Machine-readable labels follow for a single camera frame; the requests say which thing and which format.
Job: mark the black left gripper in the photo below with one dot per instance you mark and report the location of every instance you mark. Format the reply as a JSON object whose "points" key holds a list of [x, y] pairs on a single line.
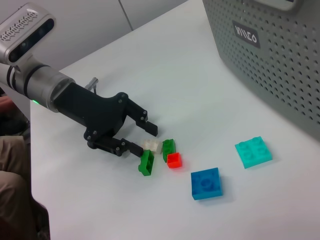
{"points": [[95, 115]]}

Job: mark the white toy brick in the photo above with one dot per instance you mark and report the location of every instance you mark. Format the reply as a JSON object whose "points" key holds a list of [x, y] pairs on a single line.
{"points": [[151, 145]]}

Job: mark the green sloped toy brick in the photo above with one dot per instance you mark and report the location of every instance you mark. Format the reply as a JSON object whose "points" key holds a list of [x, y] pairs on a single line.
{"points": [[168, 147]]}

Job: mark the small red toy brick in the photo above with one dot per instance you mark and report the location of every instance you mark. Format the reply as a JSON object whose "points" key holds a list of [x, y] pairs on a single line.
{"points": [[174, 160]]}

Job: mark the grey perforated plastic storage bin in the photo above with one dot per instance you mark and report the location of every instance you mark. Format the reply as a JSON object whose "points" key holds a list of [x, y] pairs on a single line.
{"points": [[275, 62]]}

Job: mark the green notched toy brick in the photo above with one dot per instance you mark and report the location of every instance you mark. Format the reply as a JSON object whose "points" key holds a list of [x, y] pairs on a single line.
{"points": [[146, 165]]}

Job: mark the blue square toy brick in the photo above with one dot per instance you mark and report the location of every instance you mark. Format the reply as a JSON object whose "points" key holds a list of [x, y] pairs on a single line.
{"points": [[206, 185]]}

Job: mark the teal square toy brick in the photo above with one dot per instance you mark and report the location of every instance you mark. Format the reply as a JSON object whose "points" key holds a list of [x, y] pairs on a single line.
{"points": [[252, 152]]}

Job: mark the person in khaki trousers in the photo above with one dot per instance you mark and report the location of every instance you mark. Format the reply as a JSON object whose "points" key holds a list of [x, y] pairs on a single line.
{"points": [[15, 187]]}

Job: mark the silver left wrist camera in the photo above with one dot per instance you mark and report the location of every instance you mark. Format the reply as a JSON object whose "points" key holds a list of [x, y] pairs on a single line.
{"points": [[22, 32]]}

